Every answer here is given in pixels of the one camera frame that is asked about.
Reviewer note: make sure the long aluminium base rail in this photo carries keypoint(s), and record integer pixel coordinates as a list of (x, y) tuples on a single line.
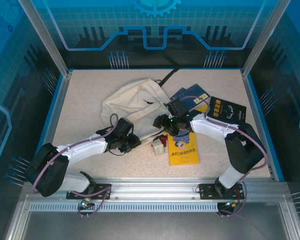
[(152, 190)]

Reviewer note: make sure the yellow book blue-haired cartoon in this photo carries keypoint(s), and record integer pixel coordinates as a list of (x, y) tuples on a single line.
[(185, 155)]

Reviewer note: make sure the grey metal shelf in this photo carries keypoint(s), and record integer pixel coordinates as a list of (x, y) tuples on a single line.
[(152, 225)]

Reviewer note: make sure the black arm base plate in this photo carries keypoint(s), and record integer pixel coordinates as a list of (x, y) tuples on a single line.
[(100, 187), (206, 191)]

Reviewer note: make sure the cream canvas student bag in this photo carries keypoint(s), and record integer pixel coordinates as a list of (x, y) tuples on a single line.
[(125, 100)]

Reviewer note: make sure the aluminium frame post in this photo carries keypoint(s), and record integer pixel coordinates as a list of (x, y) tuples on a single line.
[(46, 37), (265, 37)]

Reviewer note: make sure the black book yellow title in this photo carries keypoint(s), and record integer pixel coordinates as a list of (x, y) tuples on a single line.
[(227, 110)]

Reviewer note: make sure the blue book white label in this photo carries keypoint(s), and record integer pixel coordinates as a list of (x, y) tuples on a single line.
[(192, 91)]

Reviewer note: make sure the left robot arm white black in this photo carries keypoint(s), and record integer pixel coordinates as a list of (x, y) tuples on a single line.
[(85, 150)]

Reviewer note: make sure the blue gear print panel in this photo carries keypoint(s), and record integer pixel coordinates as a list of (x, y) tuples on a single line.
[(150, 15)]

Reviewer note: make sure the blue printed side panel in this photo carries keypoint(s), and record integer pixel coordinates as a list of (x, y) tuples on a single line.
[(10, 75), (290, 75)]

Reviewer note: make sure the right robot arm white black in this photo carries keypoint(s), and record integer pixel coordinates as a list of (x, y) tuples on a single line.
[(210, 127)]

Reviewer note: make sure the blue table border strip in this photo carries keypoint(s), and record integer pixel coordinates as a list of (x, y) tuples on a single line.
[(51, 112), (255, 95)]

